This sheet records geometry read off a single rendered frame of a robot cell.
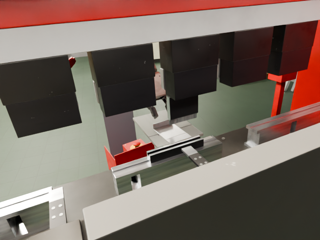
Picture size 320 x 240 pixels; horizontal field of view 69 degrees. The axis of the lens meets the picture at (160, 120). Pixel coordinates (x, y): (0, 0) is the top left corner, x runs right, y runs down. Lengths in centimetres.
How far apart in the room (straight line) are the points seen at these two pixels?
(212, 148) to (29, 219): 59
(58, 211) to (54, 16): 43
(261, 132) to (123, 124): 83
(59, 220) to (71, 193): 27
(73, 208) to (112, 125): 75
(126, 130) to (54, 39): 101
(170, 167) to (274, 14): 56
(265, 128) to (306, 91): 55
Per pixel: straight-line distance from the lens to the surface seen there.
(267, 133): 101
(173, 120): 73
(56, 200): 66
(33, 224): 78
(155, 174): 77
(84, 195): 85
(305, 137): 18
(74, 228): 54
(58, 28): 55
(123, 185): 75
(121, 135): 150
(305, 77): 147
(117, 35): 57
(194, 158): 71
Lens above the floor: 142
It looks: 26 degrees down
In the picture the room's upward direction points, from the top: 4 degrees counter-clockwise
